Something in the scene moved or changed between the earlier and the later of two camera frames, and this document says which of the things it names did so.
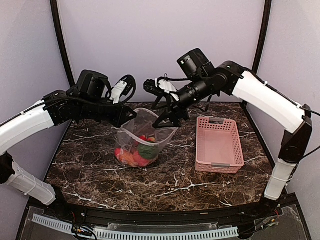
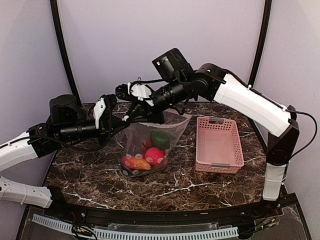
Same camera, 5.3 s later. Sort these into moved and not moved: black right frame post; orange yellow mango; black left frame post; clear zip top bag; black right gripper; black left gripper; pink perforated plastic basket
Moved: black right gripper; black left gripper; orange yellow mango; clear zip top bag
Not moved: pink perforated plastic basket; black left frame post; black right frame post
